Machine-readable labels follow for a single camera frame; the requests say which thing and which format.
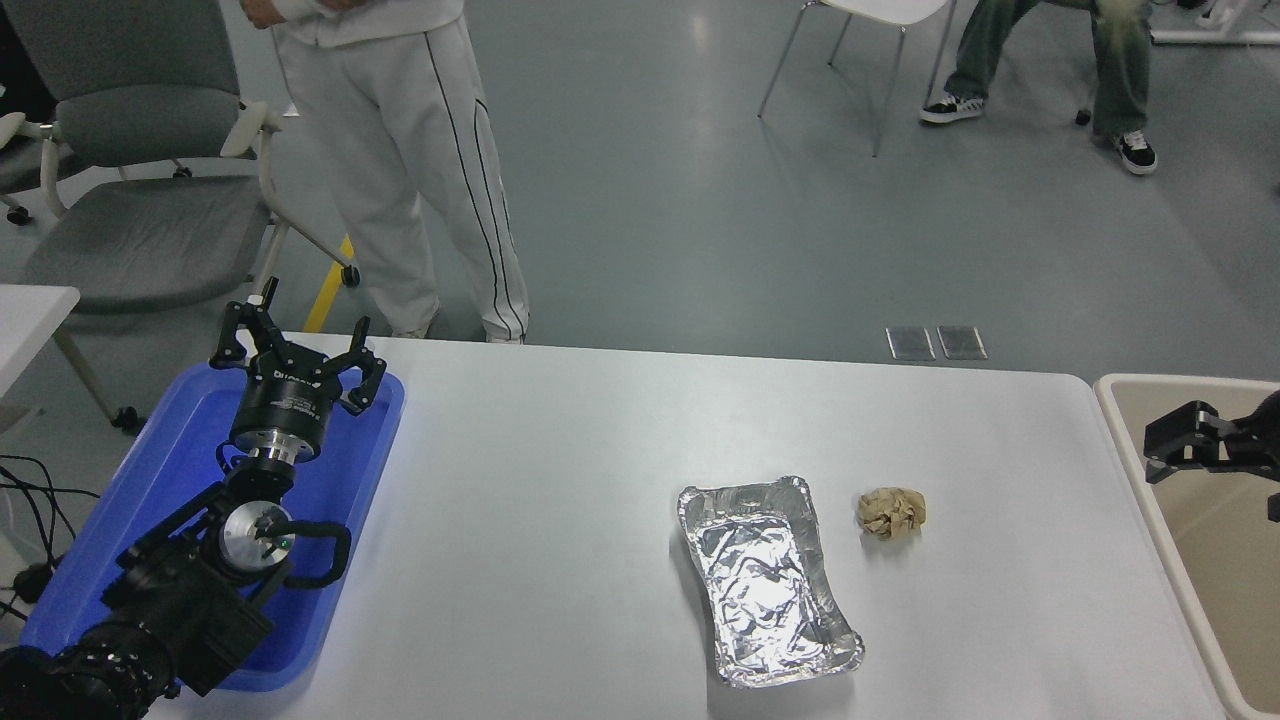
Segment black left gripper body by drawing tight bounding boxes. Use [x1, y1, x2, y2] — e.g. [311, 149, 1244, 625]
[231, 362, 341, 443]

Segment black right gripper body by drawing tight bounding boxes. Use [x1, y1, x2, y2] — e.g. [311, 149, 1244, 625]
[1255, 388, 1280, 471]

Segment large pale bin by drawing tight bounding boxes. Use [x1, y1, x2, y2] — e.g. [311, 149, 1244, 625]
[1093, 373, 1280, 720]

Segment blue plastic tray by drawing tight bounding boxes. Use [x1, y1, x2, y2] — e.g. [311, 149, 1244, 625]
[20, 362, 406, 693]

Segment grey office chair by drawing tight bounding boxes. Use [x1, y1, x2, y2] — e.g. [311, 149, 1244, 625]
[0, 0, 363, 316]
[0, 108, 61, 226]

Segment person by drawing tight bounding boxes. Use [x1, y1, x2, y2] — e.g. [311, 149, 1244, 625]
[240, 0, 531, 344]
[920, 0, 1159, 176]

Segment white side table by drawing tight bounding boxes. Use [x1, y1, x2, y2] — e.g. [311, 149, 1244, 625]
[0, 284, 141, 437]

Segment crumpled tan paper ball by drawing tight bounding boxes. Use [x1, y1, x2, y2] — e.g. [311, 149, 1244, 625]
[856, 486, 928, 540]

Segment white background table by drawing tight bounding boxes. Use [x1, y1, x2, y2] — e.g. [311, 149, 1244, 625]
[1150, 0, 1280, 46]

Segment aluminium foil tray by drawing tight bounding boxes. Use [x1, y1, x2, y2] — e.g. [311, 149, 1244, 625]
[677, 475, 866, 689]

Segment white metal-legged chair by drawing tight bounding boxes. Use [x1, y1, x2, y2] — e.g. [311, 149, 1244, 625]
[757, 0, 957, 159]

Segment black floor cables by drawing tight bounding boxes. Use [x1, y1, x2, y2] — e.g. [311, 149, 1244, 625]
[0, 457, 101, 623]

